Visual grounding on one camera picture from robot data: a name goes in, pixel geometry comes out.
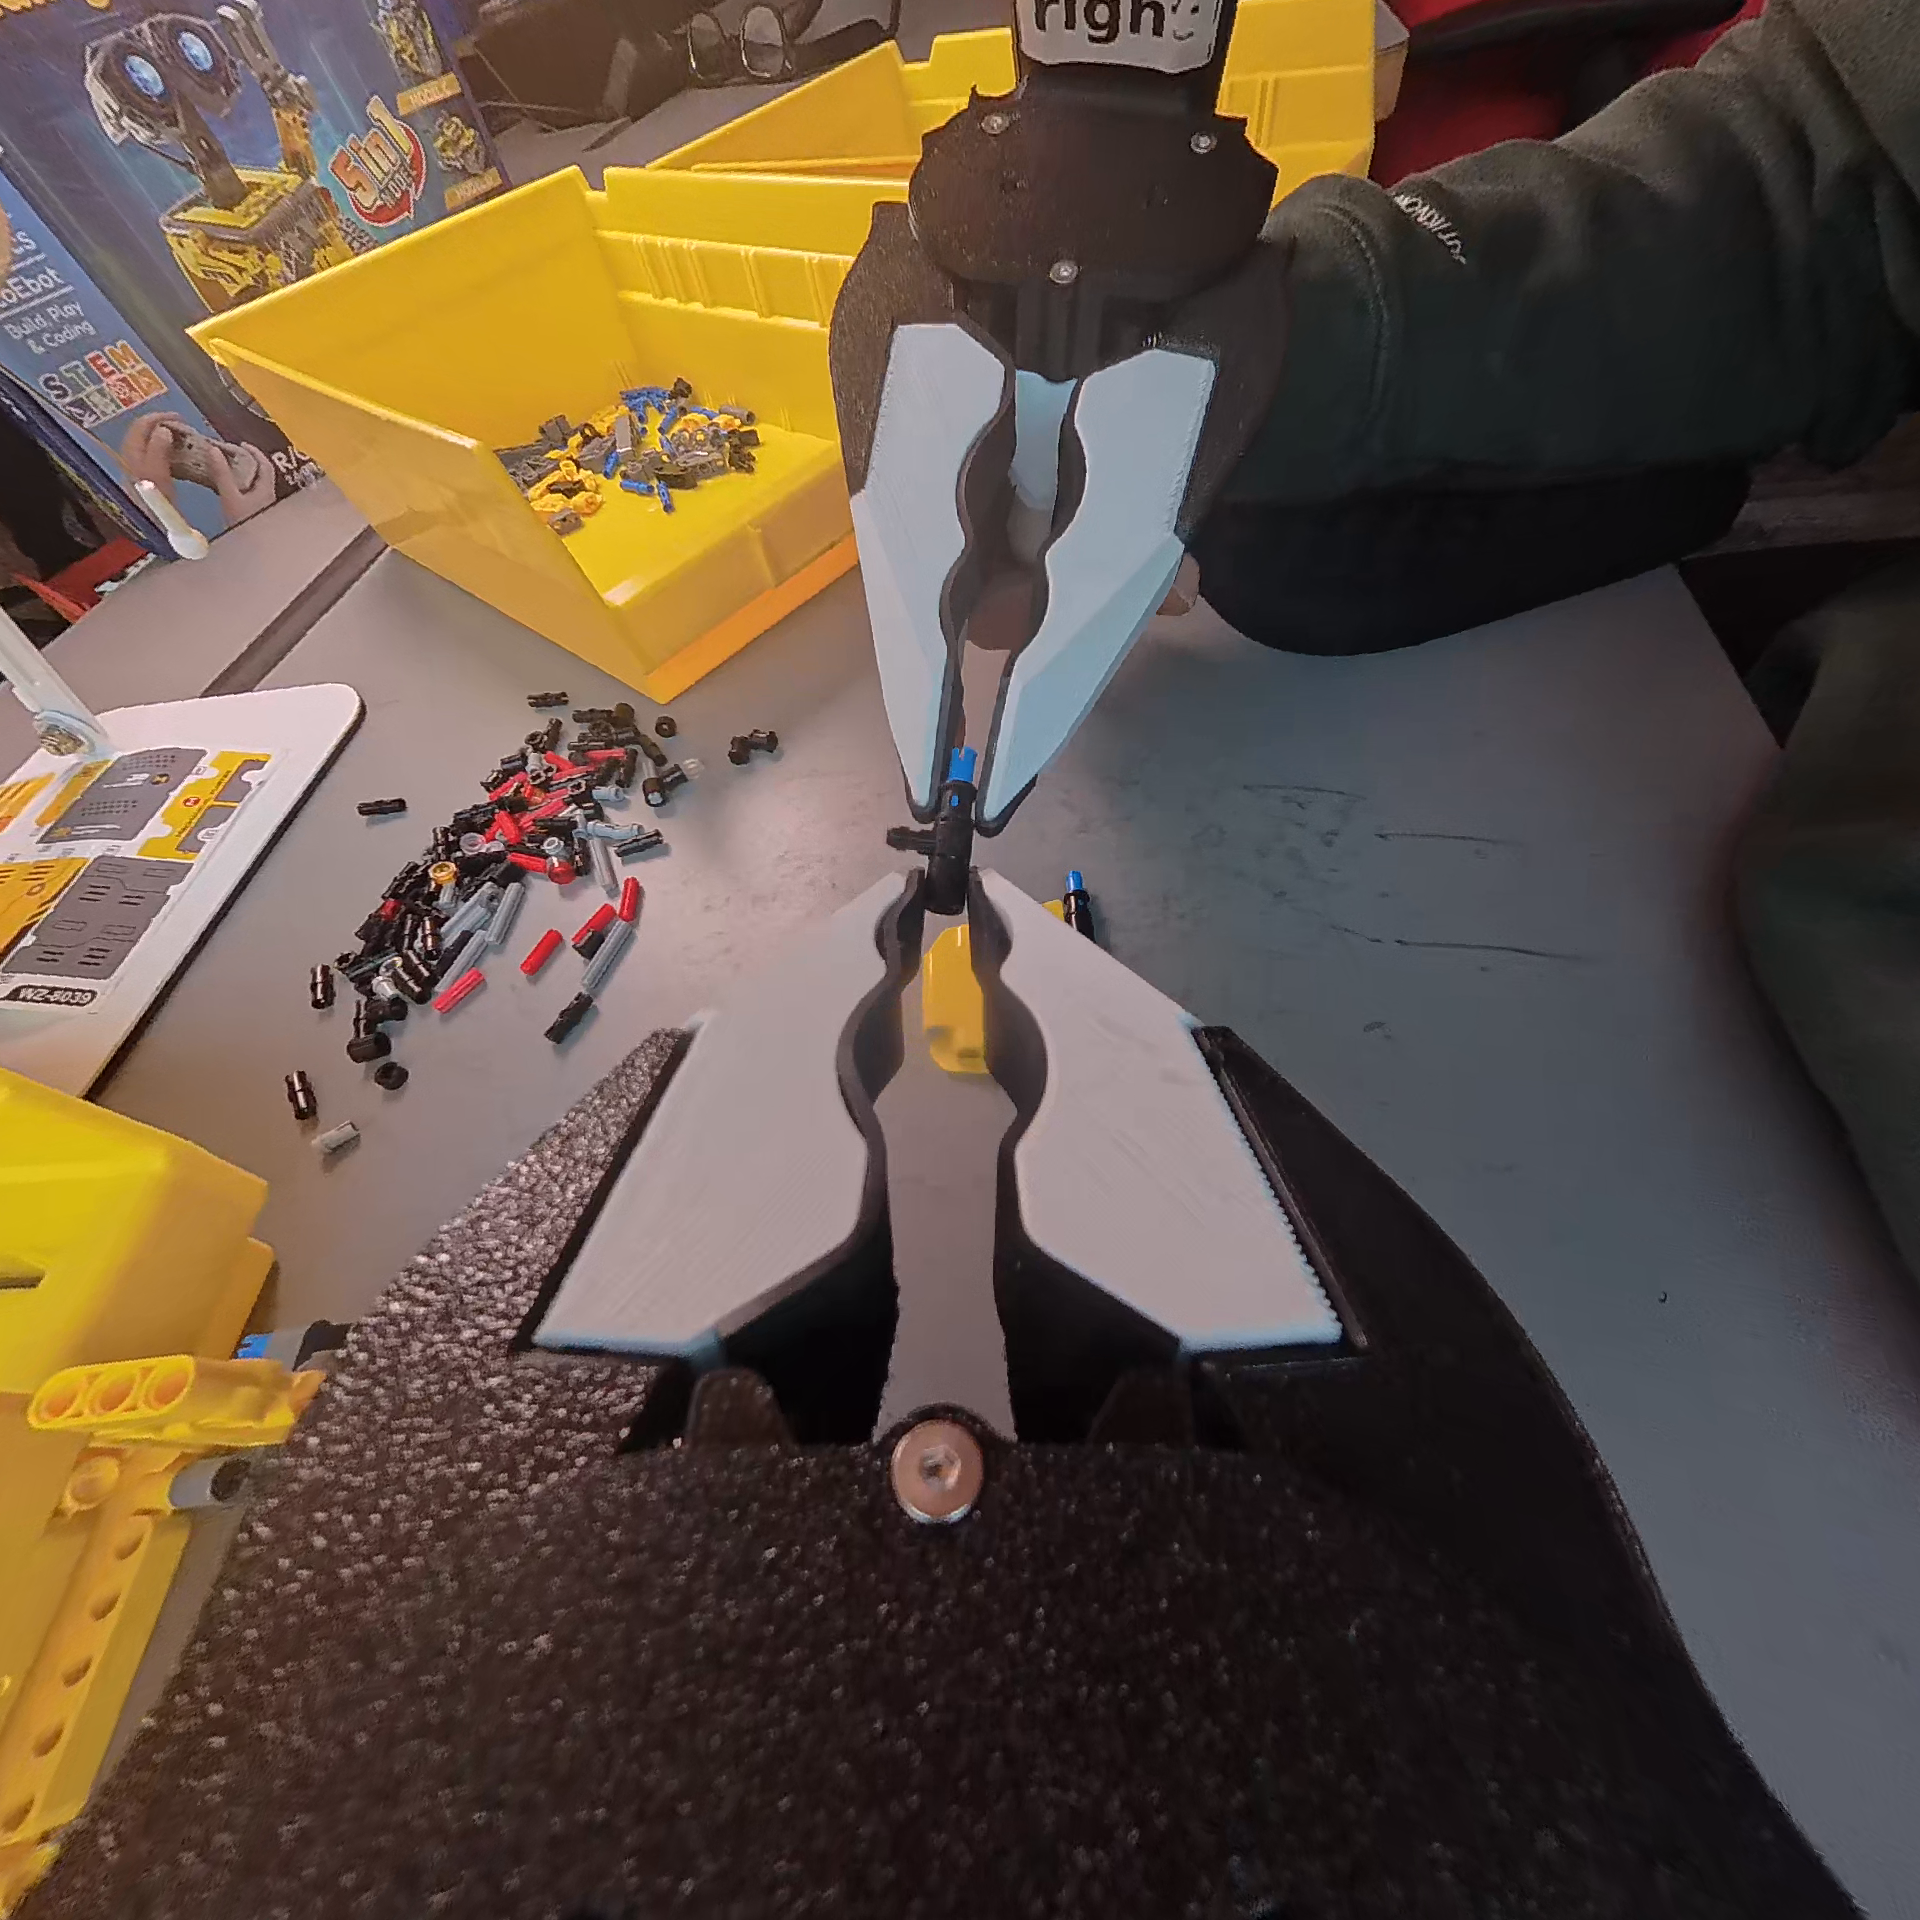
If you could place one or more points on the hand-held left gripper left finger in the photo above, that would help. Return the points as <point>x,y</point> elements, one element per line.
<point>721,1184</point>

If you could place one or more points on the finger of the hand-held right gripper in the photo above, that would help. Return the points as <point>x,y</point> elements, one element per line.
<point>1125,523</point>
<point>907,523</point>

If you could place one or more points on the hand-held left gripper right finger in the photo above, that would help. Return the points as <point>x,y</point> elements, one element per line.
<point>1154,1184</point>

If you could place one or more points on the yellow lego block assembly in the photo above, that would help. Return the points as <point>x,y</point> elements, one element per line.
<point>956,996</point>

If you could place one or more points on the heap of blue grey parts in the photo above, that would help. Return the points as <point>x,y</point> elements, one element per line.
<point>645,450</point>

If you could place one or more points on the black connector with blue pin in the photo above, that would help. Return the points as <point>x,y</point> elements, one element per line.
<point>1080,906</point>

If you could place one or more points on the small black lego connector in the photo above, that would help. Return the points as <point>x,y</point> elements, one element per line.
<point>944,863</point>

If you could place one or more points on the yellow plastic bin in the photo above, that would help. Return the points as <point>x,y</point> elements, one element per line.
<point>105,1200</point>
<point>838,119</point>
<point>420,375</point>

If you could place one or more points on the black and yellow lego model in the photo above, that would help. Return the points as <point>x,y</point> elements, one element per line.
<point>165,1394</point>

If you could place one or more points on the person's right forearm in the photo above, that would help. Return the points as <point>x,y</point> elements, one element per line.
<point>1574,330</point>

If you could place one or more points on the pile of small lego pieces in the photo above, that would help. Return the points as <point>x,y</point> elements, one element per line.
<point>481,886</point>

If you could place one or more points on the person's right hand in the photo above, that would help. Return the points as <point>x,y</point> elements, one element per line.
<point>1177,588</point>

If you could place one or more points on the red plastic case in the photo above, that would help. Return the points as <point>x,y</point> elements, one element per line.
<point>1425,135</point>

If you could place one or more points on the eyeglasses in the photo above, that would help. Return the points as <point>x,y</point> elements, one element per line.
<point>749,38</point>

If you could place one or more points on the printed parts leaflet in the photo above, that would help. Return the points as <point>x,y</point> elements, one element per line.
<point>120,870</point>

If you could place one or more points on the robot kit box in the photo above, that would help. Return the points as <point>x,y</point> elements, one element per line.
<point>181,225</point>

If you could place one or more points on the white stand post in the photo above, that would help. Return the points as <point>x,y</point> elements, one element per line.
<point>43,705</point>

